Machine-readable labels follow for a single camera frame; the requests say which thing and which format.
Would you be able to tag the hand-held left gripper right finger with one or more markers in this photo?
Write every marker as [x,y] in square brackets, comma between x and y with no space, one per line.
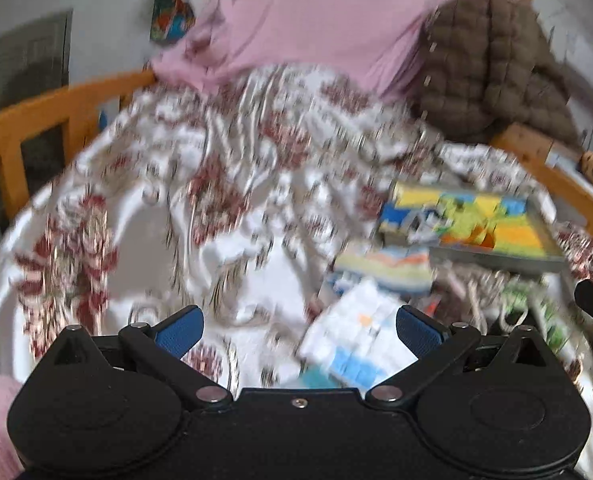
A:
[416,332]

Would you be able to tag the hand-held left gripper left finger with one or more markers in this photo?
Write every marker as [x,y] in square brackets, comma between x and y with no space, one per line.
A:
[179,332]

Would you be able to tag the white blue cloth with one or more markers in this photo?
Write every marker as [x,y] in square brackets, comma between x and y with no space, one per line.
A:
[356,325]

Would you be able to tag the colourful puzzle box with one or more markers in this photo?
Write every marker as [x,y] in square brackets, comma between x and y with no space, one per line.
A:
[476,225]

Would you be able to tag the green white packet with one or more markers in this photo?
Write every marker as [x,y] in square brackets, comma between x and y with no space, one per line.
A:
[543,310]

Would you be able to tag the floral satin blanket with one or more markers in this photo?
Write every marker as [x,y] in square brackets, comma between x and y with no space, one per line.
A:
[176,185]

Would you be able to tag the pale grey box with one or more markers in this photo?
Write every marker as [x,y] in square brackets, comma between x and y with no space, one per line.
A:
[566,157]

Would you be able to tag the light wooden box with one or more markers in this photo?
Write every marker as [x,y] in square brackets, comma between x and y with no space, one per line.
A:
[523,140]

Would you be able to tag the brown puffer jacket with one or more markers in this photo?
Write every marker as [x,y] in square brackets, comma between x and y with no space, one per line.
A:
[486,60]

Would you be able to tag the grey cabinet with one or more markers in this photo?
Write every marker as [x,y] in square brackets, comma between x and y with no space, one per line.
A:
[26,60]

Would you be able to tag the pink hanging sheet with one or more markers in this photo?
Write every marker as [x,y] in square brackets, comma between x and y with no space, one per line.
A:
[301,15]

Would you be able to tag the orange wooden bed frame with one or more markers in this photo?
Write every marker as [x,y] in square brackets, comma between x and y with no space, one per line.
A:
[41,110]

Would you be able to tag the fan-shaped colourful wall poster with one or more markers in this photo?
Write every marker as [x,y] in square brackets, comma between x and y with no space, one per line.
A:
[171,15]

